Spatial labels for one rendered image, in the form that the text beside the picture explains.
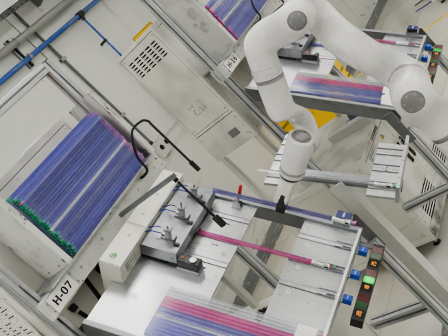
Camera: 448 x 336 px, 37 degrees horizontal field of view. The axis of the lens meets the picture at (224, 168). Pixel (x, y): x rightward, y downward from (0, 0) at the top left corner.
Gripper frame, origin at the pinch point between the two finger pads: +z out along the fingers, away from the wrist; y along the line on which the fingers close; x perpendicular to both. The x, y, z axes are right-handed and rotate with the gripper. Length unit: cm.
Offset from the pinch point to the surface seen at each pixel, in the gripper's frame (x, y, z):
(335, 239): 20.6, -2.6, 8.3
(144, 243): -37.5, 27.4, 12.1
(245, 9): -58, -122, 5
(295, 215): 4.7, -8.0, 10.1
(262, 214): -7.0, -8.0, 15.6
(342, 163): 11, -92, 50
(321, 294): 22.5, 23.3, 7.3
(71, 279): -51, 51, 13
